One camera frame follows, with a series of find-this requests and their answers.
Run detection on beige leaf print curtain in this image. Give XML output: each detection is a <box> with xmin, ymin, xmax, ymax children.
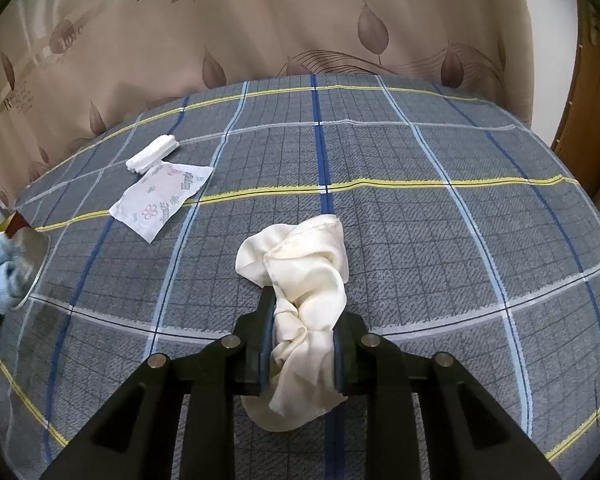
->
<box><xmin>0</xmin><ymin>0</ymin><xmax>581</xmax><ymax>201</ymax></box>

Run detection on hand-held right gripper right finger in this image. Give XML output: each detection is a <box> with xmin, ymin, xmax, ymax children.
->
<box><xmin>332</xmin><ymin>310</ymin><xmax>563</xmax><ymax>480</ymax></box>

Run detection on brown wooden door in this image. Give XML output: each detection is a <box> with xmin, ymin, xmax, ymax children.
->
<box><xmin>550</xmin><ymin>0</ymin><xmax>600</xmax><ymax>241</ymax></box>

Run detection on grey plaid bedsheet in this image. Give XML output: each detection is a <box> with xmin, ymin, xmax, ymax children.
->
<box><xmin>0</xmin><ymin>74</ymin><xmax>600</xmax><ymax>480</ymax></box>

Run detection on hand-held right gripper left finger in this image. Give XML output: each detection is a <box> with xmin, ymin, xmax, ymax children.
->
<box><xmin>40</xmin><ymin>287</ymin><xmax>278</xmax><ymax>480</ymax></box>

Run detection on floral printed white packet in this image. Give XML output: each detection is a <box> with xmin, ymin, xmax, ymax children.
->
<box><xmin>109</xmin><ymin>162</ymin><xmax>215</xmax><ymax>244</ymax></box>

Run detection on white folded pad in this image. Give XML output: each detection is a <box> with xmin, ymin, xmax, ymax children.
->
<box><xmin>126</xmin><ymin>134</ymin><xmax>181</xmax><ymax>173</ymax></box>

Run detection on cream satin scrunchie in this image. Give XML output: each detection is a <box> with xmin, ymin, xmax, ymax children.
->
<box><xmin>235</xmin><ymin>214</ymin><xmax>351</xmax><ymax>432</ymax></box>

